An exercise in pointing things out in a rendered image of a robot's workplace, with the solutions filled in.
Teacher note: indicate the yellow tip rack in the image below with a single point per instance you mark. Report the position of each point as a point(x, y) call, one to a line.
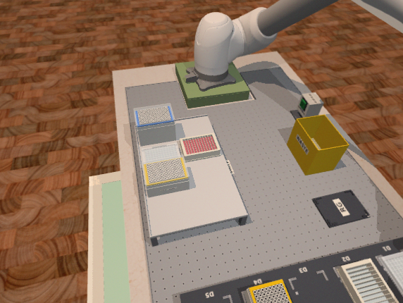
point(273, 292)

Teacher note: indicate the cream trough reservoir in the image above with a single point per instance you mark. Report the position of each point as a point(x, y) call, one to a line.
point(367, 285)

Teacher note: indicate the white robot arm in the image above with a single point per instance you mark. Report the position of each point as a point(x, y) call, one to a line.
point(220, 40)

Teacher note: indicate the white flat shelf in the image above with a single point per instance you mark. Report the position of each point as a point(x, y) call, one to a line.
point(212, 198)

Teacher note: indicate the dark grey square pad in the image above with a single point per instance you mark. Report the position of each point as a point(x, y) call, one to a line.
point(340, 208)

